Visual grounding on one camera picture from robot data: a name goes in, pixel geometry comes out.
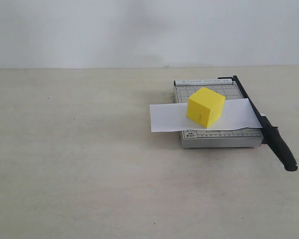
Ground yellow foam cube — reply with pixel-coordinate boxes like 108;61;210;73
186;87;226;128

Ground black cutter blade lever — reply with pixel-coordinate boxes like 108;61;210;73
232;76;298;172

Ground white paper sheet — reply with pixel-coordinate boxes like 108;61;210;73
149;99;262;132

